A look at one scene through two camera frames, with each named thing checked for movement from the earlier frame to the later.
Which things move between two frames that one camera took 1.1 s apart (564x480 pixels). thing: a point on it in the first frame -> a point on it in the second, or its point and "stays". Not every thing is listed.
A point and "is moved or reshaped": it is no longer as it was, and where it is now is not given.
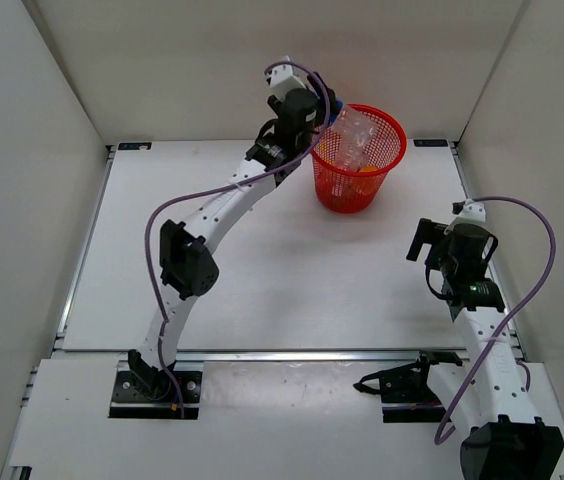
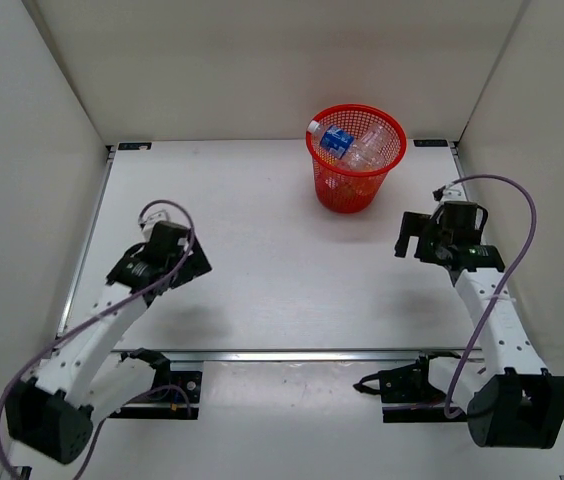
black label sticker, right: (430, 143) stays
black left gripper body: (272, 103) -> (175, 261)
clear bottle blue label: (352, 135) is moved or reshaped
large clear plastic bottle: (354, 138) -> (371, 149)
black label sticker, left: (134, 145) stays
